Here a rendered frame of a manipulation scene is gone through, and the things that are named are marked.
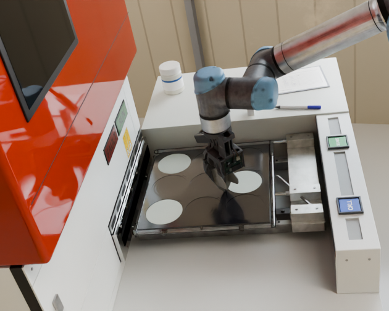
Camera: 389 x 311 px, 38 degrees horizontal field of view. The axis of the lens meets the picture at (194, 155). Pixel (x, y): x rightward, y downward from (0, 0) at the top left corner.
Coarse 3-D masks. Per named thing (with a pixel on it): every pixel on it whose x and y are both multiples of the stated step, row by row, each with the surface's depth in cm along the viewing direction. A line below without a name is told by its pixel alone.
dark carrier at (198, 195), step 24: (264, 144) 167; (192, 168) 163; (240, 168) 159; (264, 168) 157; (168, 192) 156; (192, 192) 154; (216, 192) 153; (264, 192) 149; (144, 216) 149; (192, 216) 146; (216, 216) 145; (240, 216) 143; (264, 216) 142
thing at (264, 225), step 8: (248, 224) 140; (256, 224) 139; (264, 224) 139; (272, 224) 138; (136, 232) 144; (144, 232) 144; (152, 232) 144; (160, 232) 143; (168, 232) 143; (176, 232) 143; (184, 232) 142; (192, 232) 142
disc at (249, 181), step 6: (240, 174) 157; (246, 174) 157; (252, 174) 156; (240, 180) 155; (246, 180) 154; (252, 180) 154; (258, 180) 154; (234, 186) 153; (240, 186) 153; (246, 186) 152; (252, 186) 152; (258, 186) 151; (240, 192) 151; (246, 192) 150
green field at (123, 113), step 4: (124, 104) 157; (124, 108) 157; (120, 112) 153; (124, 112) 157; (120, 116) 153; (124, 116) 156; (120, 120) 153; (124, 120) 156; (120, 124) 152; (120, 128) 152
